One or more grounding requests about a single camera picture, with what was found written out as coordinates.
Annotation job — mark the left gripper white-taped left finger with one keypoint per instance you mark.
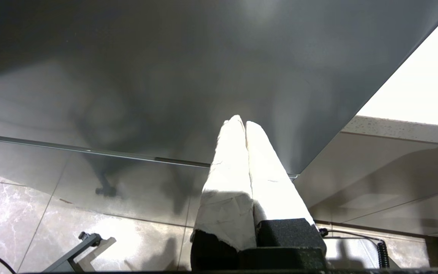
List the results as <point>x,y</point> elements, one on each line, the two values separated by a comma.
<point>226,190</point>

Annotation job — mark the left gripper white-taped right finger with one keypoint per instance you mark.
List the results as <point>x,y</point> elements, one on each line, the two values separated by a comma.
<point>272,186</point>

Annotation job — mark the beige base cabinet front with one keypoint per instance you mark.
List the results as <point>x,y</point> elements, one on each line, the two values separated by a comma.
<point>375,171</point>

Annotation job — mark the grey glossy cabinet door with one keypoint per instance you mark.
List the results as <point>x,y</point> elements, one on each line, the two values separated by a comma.
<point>165,57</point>

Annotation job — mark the dark metal bracket bar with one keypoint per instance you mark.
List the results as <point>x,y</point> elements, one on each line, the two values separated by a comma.
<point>70,255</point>

